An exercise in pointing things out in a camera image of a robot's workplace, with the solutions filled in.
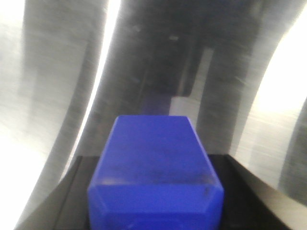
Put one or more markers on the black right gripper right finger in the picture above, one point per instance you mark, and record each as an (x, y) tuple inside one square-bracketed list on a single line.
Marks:
[(251, 204)]

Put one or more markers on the blue block part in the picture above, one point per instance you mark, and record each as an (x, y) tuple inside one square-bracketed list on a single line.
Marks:
[(154, 174)]

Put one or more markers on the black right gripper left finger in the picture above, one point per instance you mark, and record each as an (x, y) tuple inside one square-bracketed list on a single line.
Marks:
[(66, 208)]

